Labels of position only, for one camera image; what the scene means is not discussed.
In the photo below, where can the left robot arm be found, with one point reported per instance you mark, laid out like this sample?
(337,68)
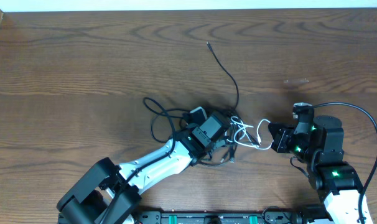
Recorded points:
(109,193)

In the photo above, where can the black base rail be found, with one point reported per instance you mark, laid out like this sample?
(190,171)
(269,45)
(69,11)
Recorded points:
(272,215)

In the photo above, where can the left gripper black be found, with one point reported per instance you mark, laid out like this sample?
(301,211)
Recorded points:
(221,137)

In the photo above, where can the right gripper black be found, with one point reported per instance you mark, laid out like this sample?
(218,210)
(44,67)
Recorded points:
(276,137)

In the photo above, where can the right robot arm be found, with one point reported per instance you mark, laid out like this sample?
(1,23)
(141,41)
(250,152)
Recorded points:
(317,142)

